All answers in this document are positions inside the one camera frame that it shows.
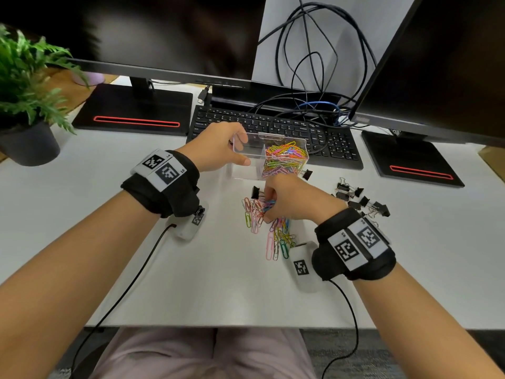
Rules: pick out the person's right hand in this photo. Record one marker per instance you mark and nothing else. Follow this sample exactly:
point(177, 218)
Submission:
point(303, 201)

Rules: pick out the person's left hand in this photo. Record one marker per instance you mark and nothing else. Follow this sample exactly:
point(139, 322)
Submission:
point(209, 149)

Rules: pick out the clear plastic divided box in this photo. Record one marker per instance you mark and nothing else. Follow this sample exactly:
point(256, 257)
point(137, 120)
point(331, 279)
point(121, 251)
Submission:
point(248, 147)

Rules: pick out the pile of colourful paper clips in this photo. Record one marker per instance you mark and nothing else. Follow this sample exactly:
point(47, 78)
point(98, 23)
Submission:
point(280, 236)

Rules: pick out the heap of sorted paper clips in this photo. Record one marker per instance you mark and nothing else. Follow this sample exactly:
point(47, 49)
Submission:
point(284, 159)

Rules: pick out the single green paper clip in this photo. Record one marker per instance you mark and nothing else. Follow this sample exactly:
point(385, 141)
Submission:
point(247, 219)

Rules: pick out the pile of black binder clips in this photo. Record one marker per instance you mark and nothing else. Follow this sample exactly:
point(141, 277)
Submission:
point(380, 209)

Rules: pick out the person's left forearm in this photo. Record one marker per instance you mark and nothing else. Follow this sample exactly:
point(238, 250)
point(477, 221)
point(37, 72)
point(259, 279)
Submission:
point(59, 280)

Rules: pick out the person's right forearm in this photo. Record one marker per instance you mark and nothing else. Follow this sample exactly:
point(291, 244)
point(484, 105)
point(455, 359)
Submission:
point(426, 331)

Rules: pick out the brown cardboard box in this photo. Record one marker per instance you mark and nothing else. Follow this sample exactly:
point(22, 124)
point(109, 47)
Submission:
point(75, 90)
point(493, 161)

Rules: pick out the black usb plug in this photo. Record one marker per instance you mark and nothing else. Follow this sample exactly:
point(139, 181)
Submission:
point(203, 95)

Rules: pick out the black keyboard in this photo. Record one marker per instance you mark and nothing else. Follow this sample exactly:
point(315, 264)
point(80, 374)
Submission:
point(335, 149)

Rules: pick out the black monitor stand red stripe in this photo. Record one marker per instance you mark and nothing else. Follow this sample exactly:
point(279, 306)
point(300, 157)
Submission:
point(406, 153)
point(130, 104)

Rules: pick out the grey desk partition panel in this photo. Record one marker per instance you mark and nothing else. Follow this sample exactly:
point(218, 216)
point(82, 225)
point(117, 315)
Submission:
point(268, 67)

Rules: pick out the lilac cup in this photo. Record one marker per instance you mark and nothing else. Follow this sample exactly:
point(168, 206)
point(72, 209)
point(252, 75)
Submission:
point(92, 78)

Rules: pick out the black computer monitor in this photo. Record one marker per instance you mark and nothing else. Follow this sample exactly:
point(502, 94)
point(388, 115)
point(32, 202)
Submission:
point(126, 27)
point(446, 67)

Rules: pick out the green plant in black pot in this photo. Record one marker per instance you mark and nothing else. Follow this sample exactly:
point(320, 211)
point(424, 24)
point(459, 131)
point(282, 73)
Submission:
point(31, 146)

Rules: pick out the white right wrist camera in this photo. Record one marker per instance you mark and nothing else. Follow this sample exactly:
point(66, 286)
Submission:
point(305, 282)

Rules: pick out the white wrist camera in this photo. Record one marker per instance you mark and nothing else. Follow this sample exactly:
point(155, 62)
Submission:
point(305, 282)
point(185, 232)

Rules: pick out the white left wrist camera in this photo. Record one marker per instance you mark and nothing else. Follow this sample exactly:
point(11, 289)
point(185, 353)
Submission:
point(185, 232)

